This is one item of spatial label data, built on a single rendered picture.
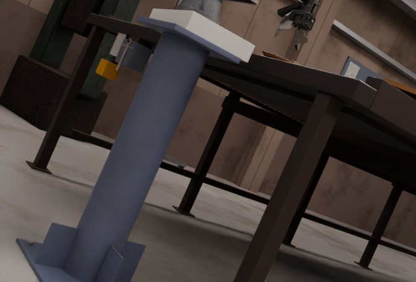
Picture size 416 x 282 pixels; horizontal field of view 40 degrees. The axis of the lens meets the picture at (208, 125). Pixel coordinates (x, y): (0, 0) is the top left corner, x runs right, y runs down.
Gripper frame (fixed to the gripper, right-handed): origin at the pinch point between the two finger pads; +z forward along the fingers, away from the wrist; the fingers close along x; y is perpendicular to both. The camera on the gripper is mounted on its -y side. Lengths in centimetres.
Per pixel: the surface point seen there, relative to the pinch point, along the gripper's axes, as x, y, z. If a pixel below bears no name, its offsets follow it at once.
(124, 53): -25, -69, 29
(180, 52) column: -59, 18, 25
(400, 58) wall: 543, -309, -145
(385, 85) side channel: -29, 71, 11
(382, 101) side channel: -27, 71, 16
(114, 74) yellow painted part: -17, -83, 40
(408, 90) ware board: 13, 52, 2
